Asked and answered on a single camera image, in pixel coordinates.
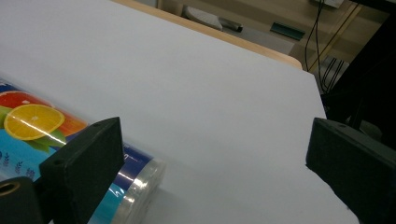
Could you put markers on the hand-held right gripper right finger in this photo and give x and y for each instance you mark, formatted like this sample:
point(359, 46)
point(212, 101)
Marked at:
point(351, 168)

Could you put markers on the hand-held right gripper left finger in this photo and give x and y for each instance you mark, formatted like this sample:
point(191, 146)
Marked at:
point(82, 165)

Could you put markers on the fruit print plastic wrap roll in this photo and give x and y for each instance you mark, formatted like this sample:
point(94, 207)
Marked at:
point(28, 137)

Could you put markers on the black stand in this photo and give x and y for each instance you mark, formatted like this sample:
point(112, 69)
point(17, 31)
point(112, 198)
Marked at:
point(367, 77)

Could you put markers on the green flat object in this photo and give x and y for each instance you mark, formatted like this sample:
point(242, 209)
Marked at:
point(287, 31)

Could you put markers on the grey shoe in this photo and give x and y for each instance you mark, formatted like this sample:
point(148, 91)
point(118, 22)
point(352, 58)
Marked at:
point(202, 18)

